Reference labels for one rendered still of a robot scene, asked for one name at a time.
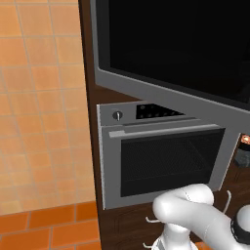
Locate grey oven door, dark window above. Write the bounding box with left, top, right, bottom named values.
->
left=101, top=123, right=227, bottom=210

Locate grey microwave with black door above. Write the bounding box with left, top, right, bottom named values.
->
left=89, top=0, right=250, bottom=131

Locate grey round oven knob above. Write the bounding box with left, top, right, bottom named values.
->
left=111, top=110, right=124, bottom=122

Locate grey built-in oven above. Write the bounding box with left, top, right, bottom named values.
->
left=96, top=100, right=242, bottom=211

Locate dark wood cabinet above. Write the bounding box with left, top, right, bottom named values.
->
left=77, top=0, right=250, bottom=250

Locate dark jar with orange top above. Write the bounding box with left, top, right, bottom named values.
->
left=233, top=133, right=250, bottom=169

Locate grey oven door handle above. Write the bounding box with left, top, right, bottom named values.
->
left=108, top=123, right=223, bottom=140

